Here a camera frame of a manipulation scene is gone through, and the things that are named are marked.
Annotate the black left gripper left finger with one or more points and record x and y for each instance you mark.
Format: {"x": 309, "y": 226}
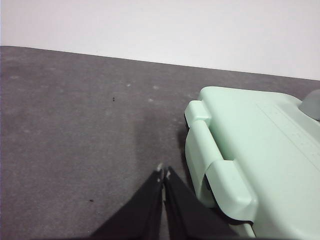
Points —
{"x": 140, "y": 215}

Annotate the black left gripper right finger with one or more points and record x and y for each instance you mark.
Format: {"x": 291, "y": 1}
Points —
{"x": 190, "y": 217}

